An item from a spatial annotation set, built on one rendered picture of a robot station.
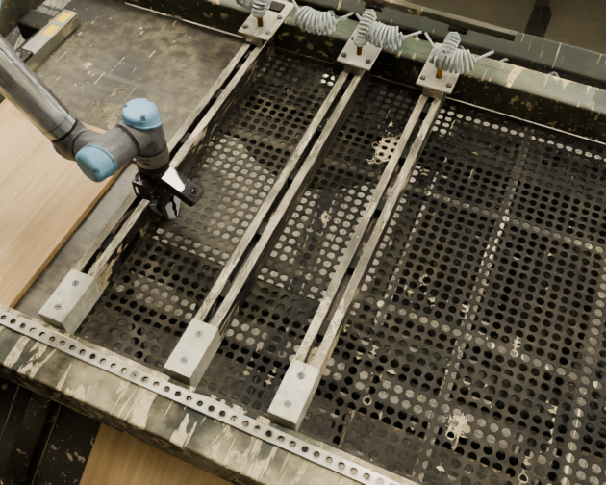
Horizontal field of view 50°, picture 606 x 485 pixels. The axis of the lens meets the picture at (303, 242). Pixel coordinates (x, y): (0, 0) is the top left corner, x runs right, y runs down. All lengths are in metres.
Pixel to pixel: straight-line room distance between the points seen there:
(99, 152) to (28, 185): 0.49
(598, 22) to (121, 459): 5.79
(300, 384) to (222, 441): 0.19
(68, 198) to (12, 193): 0.15
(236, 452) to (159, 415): 0.17
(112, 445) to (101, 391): 0.29
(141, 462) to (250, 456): 0.41
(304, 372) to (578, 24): 5.62
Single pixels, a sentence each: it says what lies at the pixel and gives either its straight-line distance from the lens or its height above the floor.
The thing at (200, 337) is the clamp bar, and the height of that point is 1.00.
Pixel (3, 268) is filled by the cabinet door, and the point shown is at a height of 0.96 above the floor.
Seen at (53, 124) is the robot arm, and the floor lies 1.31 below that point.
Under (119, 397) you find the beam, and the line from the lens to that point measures 1.41.
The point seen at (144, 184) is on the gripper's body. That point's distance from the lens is 1.55.
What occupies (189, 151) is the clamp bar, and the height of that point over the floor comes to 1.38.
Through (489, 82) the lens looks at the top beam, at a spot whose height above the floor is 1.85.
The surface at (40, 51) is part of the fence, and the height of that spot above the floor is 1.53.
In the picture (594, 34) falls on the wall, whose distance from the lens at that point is 6.63.
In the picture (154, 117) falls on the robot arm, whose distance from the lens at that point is 1.39.
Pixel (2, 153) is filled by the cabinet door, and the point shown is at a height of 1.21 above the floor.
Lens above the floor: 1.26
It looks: level
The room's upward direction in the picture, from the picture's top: 20 degrees clockwise
